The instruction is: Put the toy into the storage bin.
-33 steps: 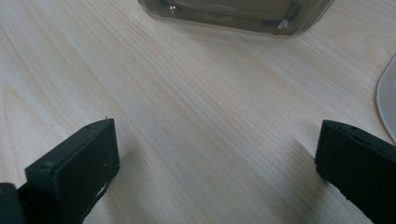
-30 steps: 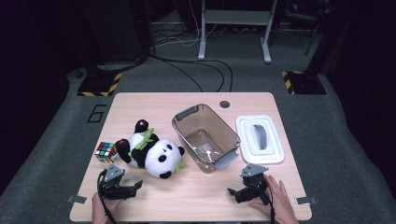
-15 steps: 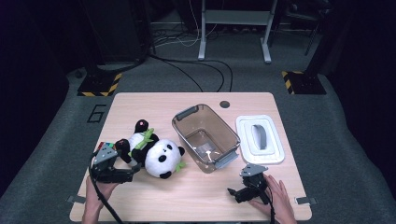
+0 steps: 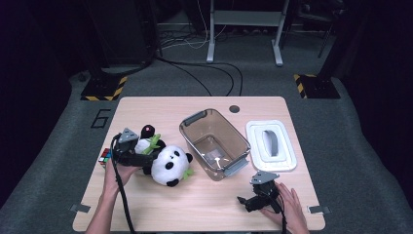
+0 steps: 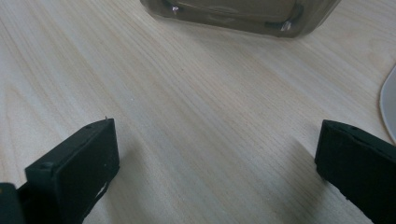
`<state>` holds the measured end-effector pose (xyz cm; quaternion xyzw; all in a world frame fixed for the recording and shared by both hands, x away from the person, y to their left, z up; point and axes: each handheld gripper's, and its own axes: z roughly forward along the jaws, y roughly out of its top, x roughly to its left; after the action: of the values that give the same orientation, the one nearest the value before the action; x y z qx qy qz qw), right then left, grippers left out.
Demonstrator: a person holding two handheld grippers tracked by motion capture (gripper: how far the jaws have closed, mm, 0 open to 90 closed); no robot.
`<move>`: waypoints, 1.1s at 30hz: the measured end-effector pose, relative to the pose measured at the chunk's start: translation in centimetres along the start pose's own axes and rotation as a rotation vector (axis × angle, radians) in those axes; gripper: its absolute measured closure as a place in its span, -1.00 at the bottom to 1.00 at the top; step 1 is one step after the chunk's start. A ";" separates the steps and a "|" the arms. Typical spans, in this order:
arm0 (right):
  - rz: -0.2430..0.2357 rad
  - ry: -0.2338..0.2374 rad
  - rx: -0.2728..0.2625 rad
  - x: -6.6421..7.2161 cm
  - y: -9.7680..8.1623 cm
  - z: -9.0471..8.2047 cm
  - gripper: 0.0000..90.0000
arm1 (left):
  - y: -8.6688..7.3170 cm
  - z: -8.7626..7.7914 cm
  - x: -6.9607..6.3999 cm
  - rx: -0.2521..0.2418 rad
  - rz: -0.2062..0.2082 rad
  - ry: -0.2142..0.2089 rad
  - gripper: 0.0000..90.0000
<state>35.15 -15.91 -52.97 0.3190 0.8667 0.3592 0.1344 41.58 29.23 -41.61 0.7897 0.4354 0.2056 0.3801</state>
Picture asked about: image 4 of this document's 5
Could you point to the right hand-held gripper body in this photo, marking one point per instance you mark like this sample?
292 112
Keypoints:
266 191

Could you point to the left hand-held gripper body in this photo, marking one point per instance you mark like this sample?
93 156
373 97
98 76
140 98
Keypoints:
125 152

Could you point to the translucent brown storage box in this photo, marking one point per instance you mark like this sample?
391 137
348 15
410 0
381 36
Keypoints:
214 146

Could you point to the panda plush toy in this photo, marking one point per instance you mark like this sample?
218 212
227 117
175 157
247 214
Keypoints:
168 165

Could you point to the colourful puzzle cube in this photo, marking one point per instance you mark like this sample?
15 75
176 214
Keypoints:
104 157

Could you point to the black yellow striped stand base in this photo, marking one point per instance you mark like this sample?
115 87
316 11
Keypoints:
102 87
319 87

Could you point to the person's right hand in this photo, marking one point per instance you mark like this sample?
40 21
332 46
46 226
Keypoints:
290 211

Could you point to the person's left hand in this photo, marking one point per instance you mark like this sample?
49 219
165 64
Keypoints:
112 178

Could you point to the white metal desk frame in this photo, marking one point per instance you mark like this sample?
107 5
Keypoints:
211 42

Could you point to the dark round table grommet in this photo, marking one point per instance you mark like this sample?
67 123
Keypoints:
234 109

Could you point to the black equipment cabinet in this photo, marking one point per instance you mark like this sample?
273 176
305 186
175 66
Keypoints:
123 32

